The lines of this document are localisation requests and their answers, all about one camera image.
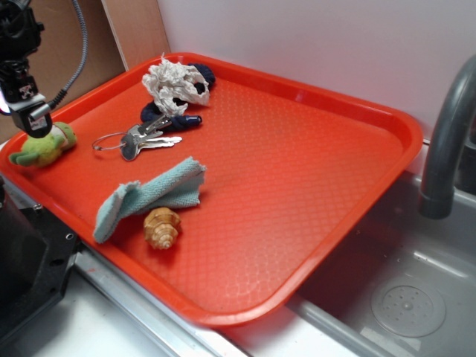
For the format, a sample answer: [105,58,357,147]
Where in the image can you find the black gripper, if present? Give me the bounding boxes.
[1,1,53,138]

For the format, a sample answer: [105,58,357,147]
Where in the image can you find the green plush animal toy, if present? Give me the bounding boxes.
[8,122,77,167]

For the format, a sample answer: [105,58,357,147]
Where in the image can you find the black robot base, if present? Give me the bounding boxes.
[1,180,78,345]

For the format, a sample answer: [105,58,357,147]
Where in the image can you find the brown cardboard panel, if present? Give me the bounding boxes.
[0,0,171,144]

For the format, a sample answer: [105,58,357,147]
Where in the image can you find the crumpled white paper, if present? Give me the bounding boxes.
[142,56,216,117]

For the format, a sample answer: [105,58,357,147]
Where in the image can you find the light blue cloth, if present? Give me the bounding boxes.
[93,157,206,243]

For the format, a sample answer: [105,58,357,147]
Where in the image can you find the tan seashell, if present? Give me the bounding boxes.
[144,208,181,250]

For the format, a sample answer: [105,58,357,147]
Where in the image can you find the grey plastic sink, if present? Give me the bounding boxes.
[289,173,475,356]

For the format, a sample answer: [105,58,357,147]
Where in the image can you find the grey faucet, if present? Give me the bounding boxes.
[418,57,475,219]

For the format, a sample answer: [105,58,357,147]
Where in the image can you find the grey braided cable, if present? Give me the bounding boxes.
[49,0,89,111]

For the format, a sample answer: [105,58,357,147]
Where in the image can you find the dark blue rope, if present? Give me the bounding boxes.
[140,62,217,132]

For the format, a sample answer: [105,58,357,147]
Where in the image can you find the silver keys on ring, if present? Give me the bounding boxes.
[91,115,182,161]

